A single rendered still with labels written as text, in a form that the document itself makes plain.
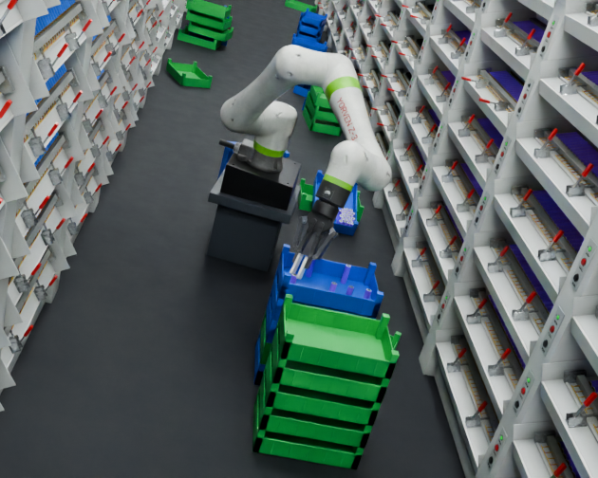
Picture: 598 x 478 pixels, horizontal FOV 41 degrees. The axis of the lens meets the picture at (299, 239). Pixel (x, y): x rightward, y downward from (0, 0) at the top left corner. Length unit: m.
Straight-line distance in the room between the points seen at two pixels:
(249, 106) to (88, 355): 1.00
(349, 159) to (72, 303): 1.04
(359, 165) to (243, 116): 0.67
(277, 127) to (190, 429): 1.20
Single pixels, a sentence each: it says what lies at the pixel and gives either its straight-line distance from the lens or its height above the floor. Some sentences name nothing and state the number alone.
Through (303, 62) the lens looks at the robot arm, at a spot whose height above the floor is 0.90.
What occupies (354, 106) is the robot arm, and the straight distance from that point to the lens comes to 2.53.
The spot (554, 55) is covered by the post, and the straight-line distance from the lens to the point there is 2.42.
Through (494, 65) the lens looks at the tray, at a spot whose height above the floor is 0.95.
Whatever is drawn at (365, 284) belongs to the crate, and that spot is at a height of 0.33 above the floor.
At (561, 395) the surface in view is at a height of 0.52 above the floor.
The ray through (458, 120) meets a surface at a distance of 3.16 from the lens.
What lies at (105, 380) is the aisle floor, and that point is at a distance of 2.39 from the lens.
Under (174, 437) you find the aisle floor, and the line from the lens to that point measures 2.24.
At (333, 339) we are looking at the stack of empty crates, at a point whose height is 0.32.
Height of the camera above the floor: 1.47
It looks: 25 degrees down
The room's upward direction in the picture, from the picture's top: 16 degrees clockwise
